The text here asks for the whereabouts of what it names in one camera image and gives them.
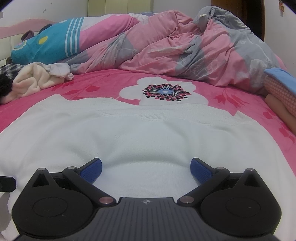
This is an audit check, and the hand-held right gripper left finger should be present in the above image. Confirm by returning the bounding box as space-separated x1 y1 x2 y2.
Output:
30 158 116 205

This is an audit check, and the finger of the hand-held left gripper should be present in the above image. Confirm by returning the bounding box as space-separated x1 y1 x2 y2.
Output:
0 176 16 193

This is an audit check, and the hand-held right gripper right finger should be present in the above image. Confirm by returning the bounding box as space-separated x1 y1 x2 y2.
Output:
177 158 264 205

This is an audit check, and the white sweatshirt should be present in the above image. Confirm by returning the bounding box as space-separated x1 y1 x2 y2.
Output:
0 94 296 241

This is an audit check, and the pink floral blanket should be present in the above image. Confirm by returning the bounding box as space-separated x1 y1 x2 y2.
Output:
0 54 296 169

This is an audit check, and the black garment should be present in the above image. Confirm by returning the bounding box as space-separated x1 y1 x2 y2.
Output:
0 74 14 105

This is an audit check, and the white cloth garment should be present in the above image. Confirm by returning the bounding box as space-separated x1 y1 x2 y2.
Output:
45 63 74 81

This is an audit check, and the cream fleece garment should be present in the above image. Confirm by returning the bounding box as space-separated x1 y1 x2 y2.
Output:
3 62 65 103

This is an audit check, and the plaid garment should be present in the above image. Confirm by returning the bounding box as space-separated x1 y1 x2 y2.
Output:
0 64 25 79

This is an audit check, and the pink grey quilt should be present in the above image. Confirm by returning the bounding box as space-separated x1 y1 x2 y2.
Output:
55 6 281 95

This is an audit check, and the teal striped pink pillow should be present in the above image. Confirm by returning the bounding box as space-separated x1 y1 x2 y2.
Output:
11 13 141 64

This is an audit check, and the pink white headboard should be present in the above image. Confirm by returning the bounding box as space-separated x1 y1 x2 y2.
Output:
0 19 57 67

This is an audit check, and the purple cloth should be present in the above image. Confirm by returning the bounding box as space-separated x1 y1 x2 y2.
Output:
21 31 35 42

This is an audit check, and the wooden door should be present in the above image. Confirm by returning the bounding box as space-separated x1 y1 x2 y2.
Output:
211 0 265 42

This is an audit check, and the pale yellow wardrobe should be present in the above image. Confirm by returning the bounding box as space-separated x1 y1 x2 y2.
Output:
87 0 153 16

